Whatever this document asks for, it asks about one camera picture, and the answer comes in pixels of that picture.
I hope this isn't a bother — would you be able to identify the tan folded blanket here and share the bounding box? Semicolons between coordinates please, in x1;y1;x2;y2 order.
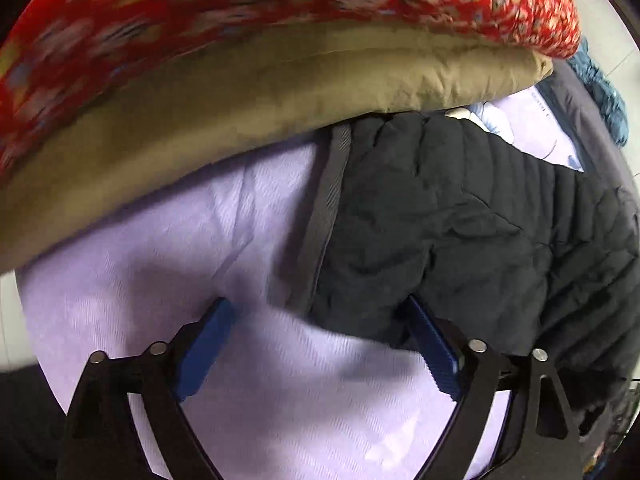
0;20;555;273

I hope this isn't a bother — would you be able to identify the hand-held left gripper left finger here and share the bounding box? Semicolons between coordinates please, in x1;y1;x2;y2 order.
57;297;237;480

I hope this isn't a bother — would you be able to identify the grey quilt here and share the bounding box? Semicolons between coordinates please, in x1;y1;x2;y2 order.
547;57;636;186

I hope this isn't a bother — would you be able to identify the purple floral bed sheet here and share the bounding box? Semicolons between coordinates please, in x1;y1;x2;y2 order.
15;85;596;480

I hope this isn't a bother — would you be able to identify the red floral folded blanket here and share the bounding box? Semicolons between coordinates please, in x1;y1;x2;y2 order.
0;0;583;176

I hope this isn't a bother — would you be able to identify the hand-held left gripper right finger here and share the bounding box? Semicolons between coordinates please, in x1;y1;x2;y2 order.
400;295;583;480

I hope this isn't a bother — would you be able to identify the black quilted coat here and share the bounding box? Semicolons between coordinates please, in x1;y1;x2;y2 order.
287;110;640;441

